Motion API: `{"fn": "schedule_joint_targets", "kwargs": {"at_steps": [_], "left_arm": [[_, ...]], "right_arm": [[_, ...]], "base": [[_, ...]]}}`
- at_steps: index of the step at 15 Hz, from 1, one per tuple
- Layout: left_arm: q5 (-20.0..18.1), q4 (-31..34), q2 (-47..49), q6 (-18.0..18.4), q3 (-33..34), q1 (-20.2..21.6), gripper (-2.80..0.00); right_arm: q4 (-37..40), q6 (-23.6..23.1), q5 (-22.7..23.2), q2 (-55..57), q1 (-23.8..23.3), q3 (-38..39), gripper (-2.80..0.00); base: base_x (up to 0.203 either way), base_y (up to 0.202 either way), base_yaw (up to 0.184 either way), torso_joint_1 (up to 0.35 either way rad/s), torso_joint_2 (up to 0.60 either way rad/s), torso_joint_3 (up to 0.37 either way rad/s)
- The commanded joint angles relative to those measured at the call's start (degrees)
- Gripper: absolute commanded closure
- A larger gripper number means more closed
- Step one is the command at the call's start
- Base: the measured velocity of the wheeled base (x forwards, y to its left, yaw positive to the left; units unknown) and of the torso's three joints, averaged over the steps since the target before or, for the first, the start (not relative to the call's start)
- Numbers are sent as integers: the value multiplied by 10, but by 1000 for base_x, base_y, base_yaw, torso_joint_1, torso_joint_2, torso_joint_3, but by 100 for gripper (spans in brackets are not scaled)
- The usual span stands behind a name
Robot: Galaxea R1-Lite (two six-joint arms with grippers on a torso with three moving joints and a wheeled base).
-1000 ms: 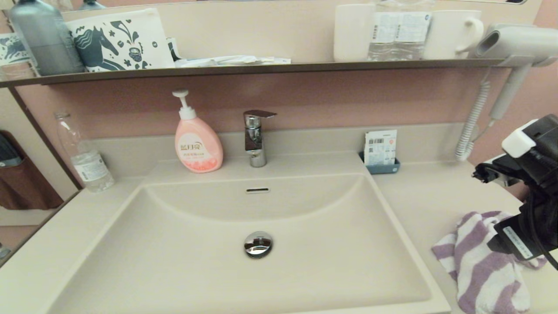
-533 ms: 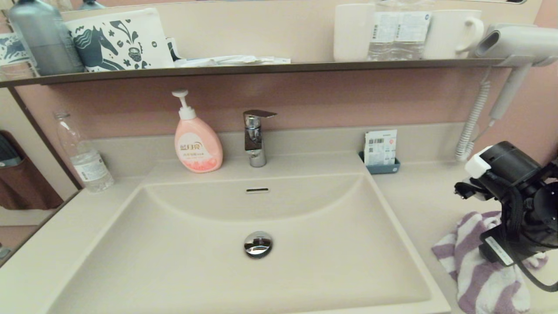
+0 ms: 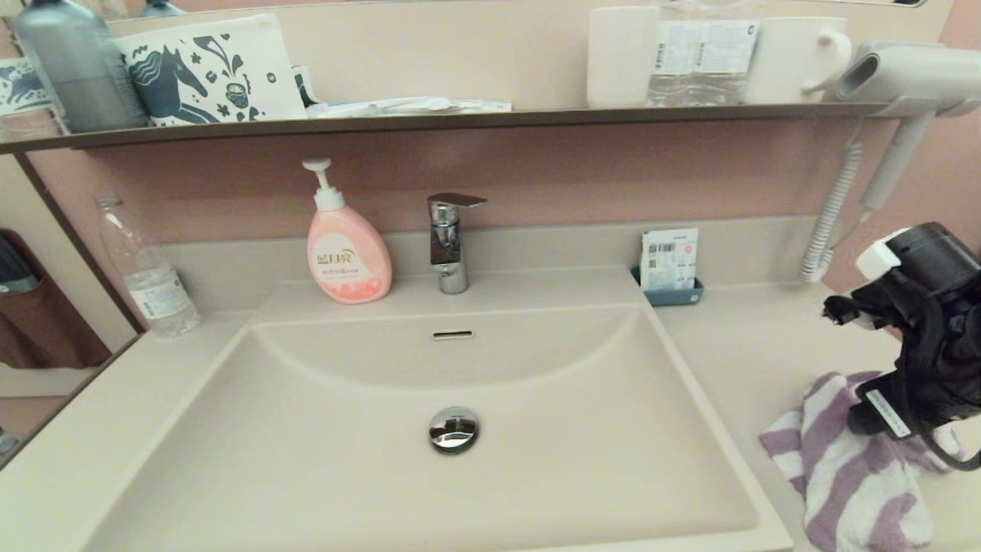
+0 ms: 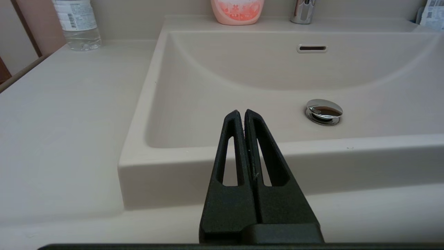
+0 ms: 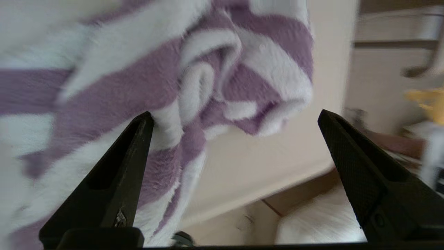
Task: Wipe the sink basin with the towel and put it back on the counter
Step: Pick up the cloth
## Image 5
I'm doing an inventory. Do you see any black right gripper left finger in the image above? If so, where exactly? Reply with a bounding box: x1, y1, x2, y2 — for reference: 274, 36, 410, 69
39, 111, 154, 243

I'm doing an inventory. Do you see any yellow blurred object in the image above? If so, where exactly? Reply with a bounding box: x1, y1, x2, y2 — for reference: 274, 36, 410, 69
405, 88, 444, 125

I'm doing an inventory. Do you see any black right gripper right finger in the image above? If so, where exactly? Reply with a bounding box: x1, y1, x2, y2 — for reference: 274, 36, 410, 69
317, 109, 444, 242

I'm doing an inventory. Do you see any white ribbed fabric item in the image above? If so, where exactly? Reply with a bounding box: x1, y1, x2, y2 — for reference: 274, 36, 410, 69
276, 186, 367, 244

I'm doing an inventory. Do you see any purple white striped towel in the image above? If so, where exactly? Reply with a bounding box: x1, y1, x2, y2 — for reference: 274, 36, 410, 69
0, 0, 314, 250

